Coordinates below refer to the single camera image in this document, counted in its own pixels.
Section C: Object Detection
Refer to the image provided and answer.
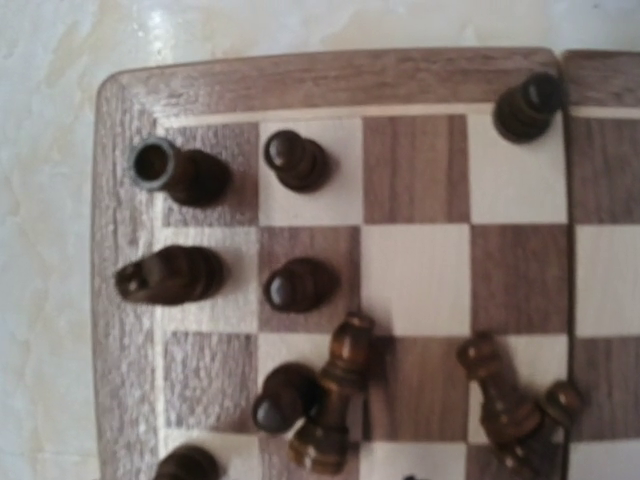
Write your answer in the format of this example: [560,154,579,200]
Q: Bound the wooden folding chess board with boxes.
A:
[91,47,639,479]

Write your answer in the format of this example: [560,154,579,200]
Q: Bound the dark bishop piece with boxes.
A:
[456,332,542,445]

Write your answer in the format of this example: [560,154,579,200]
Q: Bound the dark rook piece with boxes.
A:
[128,136,231,207]

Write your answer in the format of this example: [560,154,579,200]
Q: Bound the dark queen piece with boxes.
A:
[288,312,374,476]

